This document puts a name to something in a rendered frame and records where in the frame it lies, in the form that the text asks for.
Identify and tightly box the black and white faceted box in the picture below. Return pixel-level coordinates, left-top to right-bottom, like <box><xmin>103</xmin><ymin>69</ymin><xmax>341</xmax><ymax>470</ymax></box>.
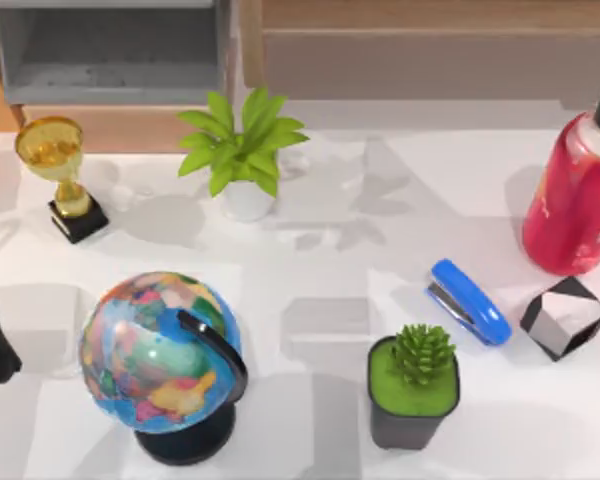
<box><xmin>519</xmin><ymin>275</ymin><xmax>600</xmax><ymax>363</ymax></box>

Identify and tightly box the leafy plant in white pot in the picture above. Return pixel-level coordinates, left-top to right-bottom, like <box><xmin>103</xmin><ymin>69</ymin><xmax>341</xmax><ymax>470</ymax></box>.
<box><xmin>176</xmin><ymin>87</ymin><xmax>311</xmax><ymax>223</ymax></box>

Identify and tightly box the grey cabinet with dark inside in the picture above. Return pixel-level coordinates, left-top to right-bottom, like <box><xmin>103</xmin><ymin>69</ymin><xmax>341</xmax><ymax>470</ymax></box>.
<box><xmin>0</xmin><ymin>0</ymin><xmax>231</xmax><ymax>106</ymax></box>

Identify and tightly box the wooden cupboard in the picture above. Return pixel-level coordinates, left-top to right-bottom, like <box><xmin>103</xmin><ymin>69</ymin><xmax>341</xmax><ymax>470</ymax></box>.
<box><xmin>237</xmin><ymin>0</ymin><xmax>600</xmax><ymax>111</ymax></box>

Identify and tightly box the wooden drawer front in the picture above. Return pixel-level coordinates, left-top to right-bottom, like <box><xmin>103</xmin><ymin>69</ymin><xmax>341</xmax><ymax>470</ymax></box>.
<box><xmin>22</xmin><ymin>102</ymin><xmax>216</xmax><ymax>155</ymax></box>

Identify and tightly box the red bottle with black cap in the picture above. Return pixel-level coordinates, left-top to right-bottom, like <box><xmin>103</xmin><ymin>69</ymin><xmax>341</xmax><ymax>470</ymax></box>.
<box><xmin>522</xmin><ymin>87</ymin><xmax>600</xmax><ymax>277</ymax></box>

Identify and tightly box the globe on black stand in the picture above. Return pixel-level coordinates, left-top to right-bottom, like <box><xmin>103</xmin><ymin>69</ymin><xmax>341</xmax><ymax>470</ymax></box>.
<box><xmin>80</xmin><ymin>271</ymin><xmax>250</xmax><ymax>467</ymax></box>

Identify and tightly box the blue stapler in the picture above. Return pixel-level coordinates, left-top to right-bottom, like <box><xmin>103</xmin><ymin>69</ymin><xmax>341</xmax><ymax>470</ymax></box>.
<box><xmin>426</xmin><ymin>257</ymin><xmax>513</xmax><ymax>347</ymax></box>

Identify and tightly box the gold trophy with black base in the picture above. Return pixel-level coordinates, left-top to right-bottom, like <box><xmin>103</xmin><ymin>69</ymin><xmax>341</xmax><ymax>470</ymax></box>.
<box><xmin>14</xmin><ymin>116</ymin><xmax>110</xmax><ymax>245</ymax></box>

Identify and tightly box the succulent plant in black pot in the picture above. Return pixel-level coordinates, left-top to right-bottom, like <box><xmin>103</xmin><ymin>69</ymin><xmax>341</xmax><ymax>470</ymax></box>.
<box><xmin>367</xmin><ymin>323</ymin><xmax>462</xmax><ymax>450</ymax></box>

